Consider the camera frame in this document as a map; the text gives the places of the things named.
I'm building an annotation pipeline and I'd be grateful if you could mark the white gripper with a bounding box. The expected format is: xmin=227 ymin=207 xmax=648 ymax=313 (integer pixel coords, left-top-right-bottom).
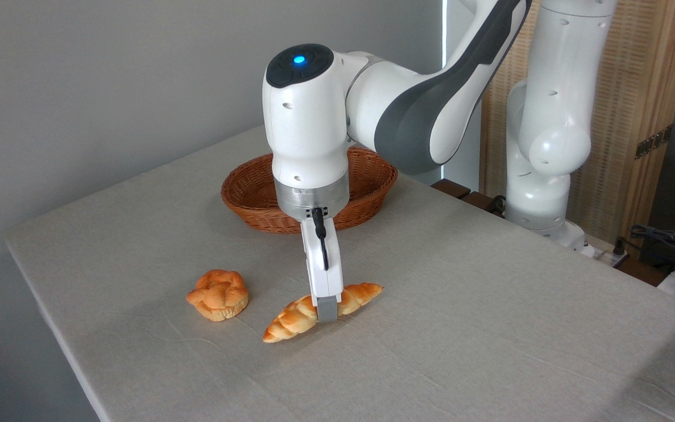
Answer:
xmin=300 ymin=217 xmax=345 ymax=324

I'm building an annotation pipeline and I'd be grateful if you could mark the long braided bread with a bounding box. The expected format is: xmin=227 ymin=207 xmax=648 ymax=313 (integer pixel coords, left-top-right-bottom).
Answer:
xmin=262 ymin=282 xmax=384 ymax=344

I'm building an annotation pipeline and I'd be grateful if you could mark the round knotted bread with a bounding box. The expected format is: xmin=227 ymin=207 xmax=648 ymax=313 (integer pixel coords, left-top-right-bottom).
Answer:
xmin=186 ymin=269 xmax=250 ymax=322

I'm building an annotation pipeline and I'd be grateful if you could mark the beige tablecloth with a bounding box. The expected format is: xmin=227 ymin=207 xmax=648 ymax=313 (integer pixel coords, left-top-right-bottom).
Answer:
xmin=4 ymin=126 xmax=675 ymax=422

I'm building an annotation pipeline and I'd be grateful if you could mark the brown wicker basket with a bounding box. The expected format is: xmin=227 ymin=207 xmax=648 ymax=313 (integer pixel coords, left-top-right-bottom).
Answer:
xmin=221 ymin=146 xmax=398 ymax=235

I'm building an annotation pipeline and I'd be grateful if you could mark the white power strip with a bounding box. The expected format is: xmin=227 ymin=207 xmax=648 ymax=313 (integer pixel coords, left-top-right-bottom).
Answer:
xmin=578 ymin=233 xmax=632 ymax=268

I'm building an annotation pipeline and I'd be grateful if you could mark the dark metal screen hinge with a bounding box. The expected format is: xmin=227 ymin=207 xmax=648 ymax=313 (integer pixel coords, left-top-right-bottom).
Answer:
xmin=635 ymin=124 xmax=674 ymax=160

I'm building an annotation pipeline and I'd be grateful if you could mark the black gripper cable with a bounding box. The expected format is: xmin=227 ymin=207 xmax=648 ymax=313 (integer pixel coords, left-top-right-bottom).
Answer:
xmin=312 ymin=206 xmax=330 ymax=272

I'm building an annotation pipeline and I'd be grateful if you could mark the bundle of black cables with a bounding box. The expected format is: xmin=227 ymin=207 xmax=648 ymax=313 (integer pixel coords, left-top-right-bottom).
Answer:
xmin=614 ymin=224 xmax=675 ymax=277

